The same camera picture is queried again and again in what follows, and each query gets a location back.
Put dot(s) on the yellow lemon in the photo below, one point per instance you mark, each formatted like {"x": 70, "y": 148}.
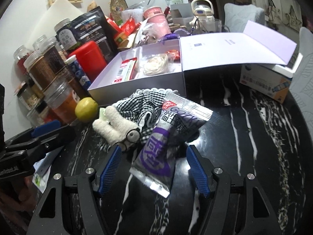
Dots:
{"x": 86, "y": 109}

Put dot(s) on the white green paper packet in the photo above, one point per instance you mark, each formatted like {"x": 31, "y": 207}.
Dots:
{"x": 42, "y": 176}

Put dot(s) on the purple grey snack packet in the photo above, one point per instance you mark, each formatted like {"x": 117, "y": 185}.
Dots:
{"x": 159, "y": 151}

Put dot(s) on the red white packet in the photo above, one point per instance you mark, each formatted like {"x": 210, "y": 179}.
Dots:
{"x": 124, "y": 71}

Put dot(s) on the cream tote bag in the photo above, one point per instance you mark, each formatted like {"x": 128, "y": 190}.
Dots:
{"x": 294, "y": 12}
{"x": 272, "y": 7}

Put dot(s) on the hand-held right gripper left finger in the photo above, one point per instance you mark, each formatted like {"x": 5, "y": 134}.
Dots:
{"x": 110, "y": 171}

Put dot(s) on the clear bag of white coils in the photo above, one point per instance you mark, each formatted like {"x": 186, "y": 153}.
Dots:
{"x": 156, "y": 64}

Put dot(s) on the blue tablet tube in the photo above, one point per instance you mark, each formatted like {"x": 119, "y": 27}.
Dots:
{"x": 78, "y": 72}

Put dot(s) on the checkered plush toy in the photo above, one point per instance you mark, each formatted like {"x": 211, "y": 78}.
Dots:
{"x": 137, "y": 107}

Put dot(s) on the red foil packet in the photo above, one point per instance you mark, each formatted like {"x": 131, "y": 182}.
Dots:
{"x": 128, "y": 27}

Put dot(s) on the red snack packet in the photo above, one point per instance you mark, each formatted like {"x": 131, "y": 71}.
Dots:
{"x": 174, "y": 54}

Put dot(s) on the cluster of clear food jars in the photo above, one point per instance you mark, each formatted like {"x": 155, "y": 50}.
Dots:
{"x": 41, "y": 68}

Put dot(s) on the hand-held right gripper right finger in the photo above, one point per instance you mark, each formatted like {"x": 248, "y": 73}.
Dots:
{"x": 198, "y": 173}

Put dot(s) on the blue white cardboard box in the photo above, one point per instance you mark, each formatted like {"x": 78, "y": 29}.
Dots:
{"x": 264, "y": 83}

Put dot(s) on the grey open box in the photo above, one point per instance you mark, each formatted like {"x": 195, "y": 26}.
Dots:
{"x": 181, "y": 12}

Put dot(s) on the person's left hand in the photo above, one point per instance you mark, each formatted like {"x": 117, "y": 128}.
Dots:
{"x": 17, "y": 195}

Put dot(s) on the white foam box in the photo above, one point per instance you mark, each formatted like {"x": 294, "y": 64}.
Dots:
{"x": 292, "y": 64}

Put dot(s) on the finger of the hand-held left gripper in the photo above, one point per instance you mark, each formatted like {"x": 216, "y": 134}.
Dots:
{"x": 58, "y": 137}
{"x": 45, "y": 128}

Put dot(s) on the red cylindrical container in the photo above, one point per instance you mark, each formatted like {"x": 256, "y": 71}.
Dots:
{"x": 88, "y": 58}

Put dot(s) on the white cutting board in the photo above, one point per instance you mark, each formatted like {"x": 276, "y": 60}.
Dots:
{"x": 56, "y": 14}

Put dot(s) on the purple tassel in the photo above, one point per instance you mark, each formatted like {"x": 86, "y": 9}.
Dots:
{"x": 168, "y": 37}

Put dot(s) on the black snack bag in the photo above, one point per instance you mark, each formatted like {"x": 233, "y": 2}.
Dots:
{"x": 91, "y": 27}

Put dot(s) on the round woven fan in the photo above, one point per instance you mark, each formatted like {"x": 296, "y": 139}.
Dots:
{"x": 117, "y": 8}

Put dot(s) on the cream astronaut-shaped bottle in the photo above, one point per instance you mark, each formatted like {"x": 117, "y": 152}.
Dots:
{"x": 201, "y": 14}

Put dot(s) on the lavender gift box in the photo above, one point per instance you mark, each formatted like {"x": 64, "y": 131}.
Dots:
{"x": 220, "y": 51}

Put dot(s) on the pink cup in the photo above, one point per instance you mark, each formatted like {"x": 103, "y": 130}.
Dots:
{"x": 156, "y": 19}

